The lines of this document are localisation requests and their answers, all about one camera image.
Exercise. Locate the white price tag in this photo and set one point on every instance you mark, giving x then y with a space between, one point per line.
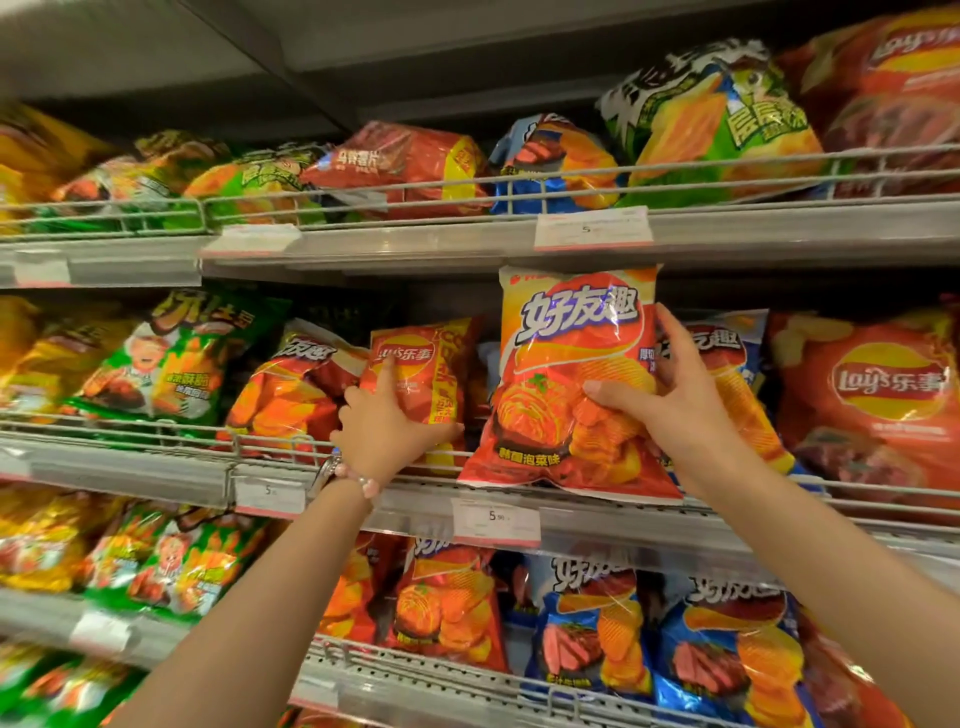
101 632
251 240
43 274
592 229
270 496
13 463
313 696
495 521

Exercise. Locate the person's right hand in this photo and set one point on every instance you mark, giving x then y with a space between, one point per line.
682 420

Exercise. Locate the person's left hand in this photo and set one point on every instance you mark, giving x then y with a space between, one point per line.
375 435

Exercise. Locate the person's left forearm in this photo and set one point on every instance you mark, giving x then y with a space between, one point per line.
247 622

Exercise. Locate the person's right forearm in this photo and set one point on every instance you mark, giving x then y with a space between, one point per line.
840 585

